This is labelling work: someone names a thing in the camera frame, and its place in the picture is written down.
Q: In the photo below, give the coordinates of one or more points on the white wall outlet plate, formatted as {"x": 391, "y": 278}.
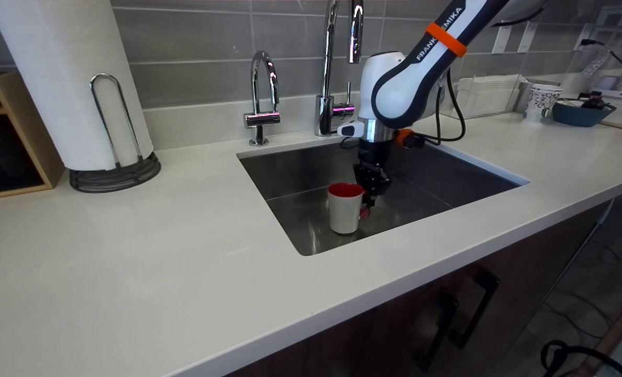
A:
{"x": 529, "y": 35}
{"x": 504, "y": 35}

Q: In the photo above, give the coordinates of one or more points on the white paper towel roll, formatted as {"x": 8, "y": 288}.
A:
{"x": 66, "y": 75}

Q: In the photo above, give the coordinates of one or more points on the tall chrome gooseneck faucet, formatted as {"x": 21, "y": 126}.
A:
{"x": 323, "y": 105}

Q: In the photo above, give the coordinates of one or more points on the small chrome faucet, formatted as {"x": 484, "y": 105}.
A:
{"x": 262, "y": 117}

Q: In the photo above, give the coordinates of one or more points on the dark wooden base cabinet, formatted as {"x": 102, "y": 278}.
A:
{"x": 365, "y": 335}

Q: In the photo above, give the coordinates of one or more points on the clear acrylic napkin holder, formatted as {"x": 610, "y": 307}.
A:
{"x": 457, "y": 105}

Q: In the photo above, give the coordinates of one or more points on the light wooden frame box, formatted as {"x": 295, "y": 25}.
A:
{"x": 40, "y": 138}

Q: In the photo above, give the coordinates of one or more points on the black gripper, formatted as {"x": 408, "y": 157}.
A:
{"x": 375, "y": 156}

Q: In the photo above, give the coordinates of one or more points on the stainless steel sink basin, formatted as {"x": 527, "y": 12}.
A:
{"x": 448, "y": 175}

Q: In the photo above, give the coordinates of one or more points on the dark blue bowl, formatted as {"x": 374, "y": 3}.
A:
{"x": 584, "y": 113}

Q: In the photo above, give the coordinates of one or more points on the white mug with red interior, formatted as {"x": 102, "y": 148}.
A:
{"x": 345, "y": 209}

